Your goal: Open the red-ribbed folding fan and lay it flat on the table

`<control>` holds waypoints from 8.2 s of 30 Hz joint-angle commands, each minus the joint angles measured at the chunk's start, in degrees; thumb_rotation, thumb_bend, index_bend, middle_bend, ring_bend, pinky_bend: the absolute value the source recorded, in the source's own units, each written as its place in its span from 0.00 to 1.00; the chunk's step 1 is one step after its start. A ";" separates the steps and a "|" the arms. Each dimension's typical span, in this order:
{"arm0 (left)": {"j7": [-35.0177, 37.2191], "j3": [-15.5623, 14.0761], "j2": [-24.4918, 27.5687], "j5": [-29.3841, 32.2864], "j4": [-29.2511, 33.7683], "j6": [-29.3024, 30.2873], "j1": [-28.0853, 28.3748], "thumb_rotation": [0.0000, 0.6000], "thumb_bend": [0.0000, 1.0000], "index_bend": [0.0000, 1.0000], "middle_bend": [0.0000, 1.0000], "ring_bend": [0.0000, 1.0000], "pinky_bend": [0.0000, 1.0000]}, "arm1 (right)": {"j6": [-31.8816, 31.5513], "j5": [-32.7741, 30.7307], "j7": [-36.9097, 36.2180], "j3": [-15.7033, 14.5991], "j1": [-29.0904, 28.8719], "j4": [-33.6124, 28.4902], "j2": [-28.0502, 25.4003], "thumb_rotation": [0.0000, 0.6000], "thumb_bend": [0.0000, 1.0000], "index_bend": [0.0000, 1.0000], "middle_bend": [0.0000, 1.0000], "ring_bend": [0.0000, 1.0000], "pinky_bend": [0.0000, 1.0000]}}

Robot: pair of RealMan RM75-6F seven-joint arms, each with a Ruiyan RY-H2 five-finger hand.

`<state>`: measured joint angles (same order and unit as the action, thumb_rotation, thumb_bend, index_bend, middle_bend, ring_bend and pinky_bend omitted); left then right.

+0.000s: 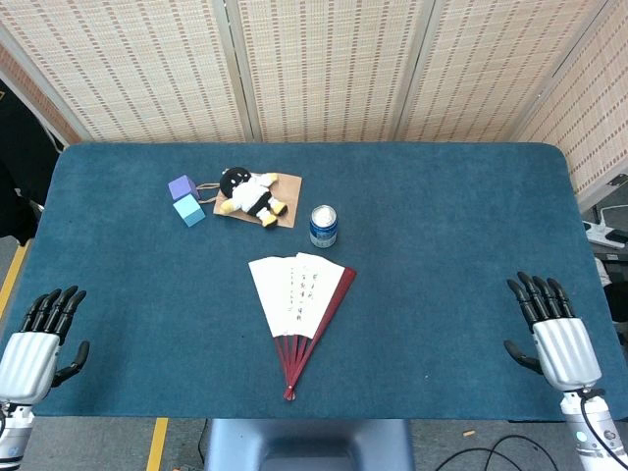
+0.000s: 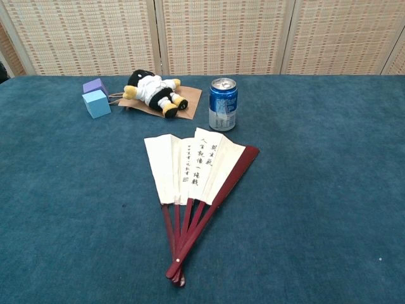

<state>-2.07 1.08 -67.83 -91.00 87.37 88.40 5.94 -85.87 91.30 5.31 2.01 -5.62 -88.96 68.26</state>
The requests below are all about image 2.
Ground red-ribbed paper folding fan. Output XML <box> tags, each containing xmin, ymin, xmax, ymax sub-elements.
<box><xmin>144</xmin><ymin>127</ymin><xmax>260</xmax><ymax>288</ymax></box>

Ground blue aluminium drink can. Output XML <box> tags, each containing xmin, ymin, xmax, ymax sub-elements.
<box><xmin>208</xmin><ymin>77</ymin><xmax>237</xmax><ymax>132</ymax></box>

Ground brown paper bag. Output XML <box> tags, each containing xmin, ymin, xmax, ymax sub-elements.
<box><xmin>109</xmin><ymin>85</ymin><xmax>203</xmax><ymax>120</ymax></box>

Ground black and white plush toy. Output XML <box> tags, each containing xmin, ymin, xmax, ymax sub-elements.
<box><xmin>123</xmin><ymin>70</ymin><xmax>189</xmax><ymax>119</ymax></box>

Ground light blue cube block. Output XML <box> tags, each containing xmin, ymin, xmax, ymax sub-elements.
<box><xmin>82</xmin><ymin>89</ymin><xmax>112</xmax><ymax>120</ymax></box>

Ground woven folding screen panel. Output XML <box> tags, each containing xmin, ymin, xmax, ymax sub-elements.
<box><xmin>0</xmin><ymin>20</ymin><xmax>27</xmax><ymax>77</ymax></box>
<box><xmin>154</xmin><ymin>0</ymin><xmax>297</xmax><ymax>76</ymax></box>
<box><xmin>381</xmin><ymin>31</ymin><xmax>405</xmax><ymax>76</ymax></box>
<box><xmin>280</xmin><ymin>0</ymin><xmax>405</xmax><ymax>76</ymax></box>
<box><xmin>0</xmin><ymin>0</ymin><xmax>159</xmax><ymax>77</ymax></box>

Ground purple cube block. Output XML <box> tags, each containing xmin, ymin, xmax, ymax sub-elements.
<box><xmin>82</xmin><ymin>78</ymin><xmax>111</xmax><ymax>102</ymax></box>

